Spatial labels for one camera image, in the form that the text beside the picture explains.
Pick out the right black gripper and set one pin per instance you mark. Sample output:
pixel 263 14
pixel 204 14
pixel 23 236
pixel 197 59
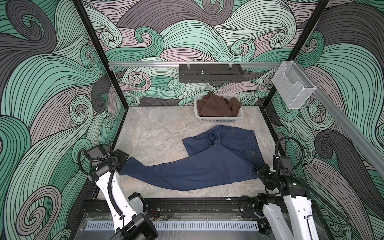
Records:
pixel 260 170

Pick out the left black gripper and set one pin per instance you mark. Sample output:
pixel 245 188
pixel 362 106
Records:
pixel 121 155

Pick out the blue denim trousers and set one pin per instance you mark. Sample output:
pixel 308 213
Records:
pixel 220 156

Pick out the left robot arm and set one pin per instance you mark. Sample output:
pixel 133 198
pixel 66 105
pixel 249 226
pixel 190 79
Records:
pixel 104 174

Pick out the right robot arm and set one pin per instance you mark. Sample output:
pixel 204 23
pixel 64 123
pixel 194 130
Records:
pixel 286 205

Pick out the brown trousers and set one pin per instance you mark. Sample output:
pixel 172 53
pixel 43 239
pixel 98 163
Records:
pixel 212 105

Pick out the black perforated metal tray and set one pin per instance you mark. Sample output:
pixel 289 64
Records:
pixel 210 73

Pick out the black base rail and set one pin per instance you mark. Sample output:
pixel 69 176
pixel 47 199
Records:
pixel 245 207

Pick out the white slotted cable duct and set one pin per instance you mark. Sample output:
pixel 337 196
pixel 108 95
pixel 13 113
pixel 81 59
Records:
pixel 184 226

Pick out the clear plastic wall bin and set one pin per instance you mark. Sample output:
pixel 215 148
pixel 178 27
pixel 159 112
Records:
pixel 293 84

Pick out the aluminium rail right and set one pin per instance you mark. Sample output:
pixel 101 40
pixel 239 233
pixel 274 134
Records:
pixel 355 109

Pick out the aluminium rail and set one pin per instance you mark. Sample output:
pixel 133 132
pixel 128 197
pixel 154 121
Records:
pixel 166 64
pixel 355 109

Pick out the aluminium rail back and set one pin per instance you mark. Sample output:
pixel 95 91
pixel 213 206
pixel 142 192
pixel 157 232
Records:
pixel 166 64

